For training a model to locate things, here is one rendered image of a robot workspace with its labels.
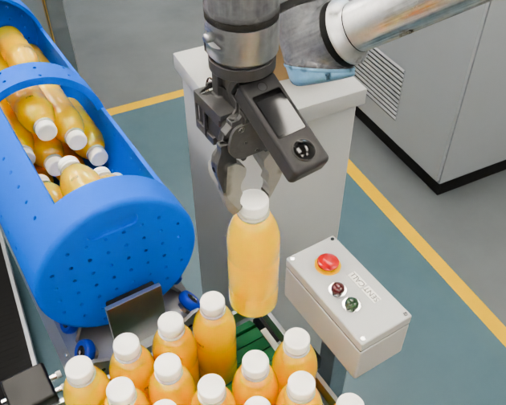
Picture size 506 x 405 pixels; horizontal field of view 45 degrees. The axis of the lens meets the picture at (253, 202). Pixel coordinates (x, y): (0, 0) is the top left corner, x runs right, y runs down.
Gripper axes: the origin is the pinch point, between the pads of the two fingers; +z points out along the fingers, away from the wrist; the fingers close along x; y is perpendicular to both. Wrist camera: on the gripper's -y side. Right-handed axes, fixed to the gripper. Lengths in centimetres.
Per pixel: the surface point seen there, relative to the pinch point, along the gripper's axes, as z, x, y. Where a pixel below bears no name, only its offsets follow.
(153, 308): 34.9, 10.1, 17.0
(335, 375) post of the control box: 49, -15, -5
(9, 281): 120, 30, 116
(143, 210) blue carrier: 15.4, 7.4, 20.9
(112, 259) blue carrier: 23.0, 14.0, 20.9
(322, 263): 24.0, -15.0, 2.7
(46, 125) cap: 18, 13, 54
